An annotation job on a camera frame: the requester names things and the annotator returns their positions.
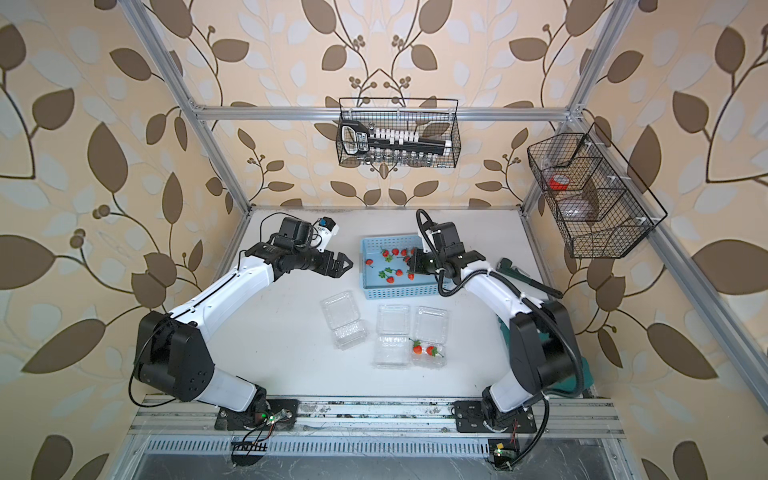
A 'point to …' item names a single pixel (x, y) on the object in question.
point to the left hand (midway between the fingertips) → (335, 255)
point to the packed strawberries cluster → (417, 348)
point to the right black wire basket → (603, 207)
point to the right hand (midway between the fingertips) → (407, 261)
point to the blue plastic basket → (375, 288)
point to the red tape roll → (559, 182)
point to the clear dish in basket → (580, 210)
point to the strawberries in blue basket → (384, 274)
